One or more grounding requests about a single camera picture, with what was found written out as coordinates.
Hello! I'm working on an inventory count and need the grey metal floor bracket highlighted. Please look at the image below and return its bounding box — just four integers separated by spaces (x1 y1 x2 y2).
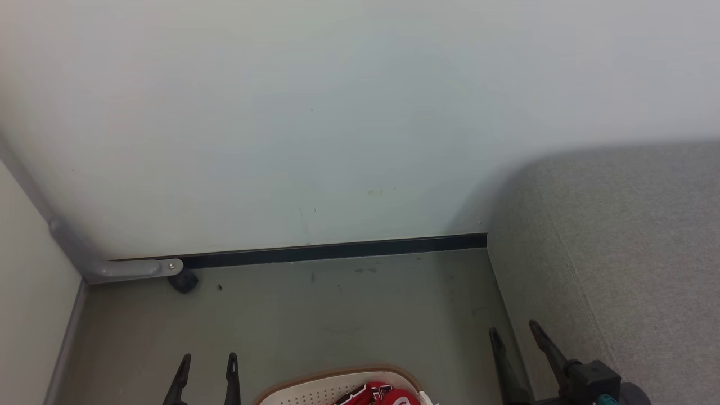
49 218 184 284

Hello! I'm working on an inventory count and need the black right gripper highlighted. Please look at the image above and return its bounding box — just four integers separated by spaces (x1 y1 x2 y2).
489 319 623 405

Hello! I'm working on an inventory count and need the red and white garment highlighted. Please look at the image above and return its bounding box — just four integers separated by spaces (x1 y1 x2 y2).
332 381 422 405

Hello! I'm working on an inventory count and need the grey fabric sofa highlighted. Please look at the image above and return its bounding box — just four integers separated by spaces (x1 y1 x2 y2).
487 139 720 405

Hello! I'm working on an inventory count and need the cream laundry basket brown rim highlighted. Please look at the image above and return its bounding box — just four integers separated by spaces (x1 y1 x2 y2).
253 367 435 405

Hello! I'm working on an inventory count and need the black rubber foot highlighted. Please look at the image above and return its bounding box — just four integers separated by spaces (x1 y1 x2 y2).
168 270 199 294

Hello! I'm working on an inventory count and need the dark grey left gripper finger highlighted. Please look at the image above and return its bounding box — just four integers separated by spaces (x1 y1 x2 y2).
163 353 192 405
224 352 242 405

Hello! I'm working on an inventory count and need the black baseboard strip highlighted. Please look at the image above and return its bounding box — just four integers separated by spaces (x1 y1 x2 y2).
110 233 488 269

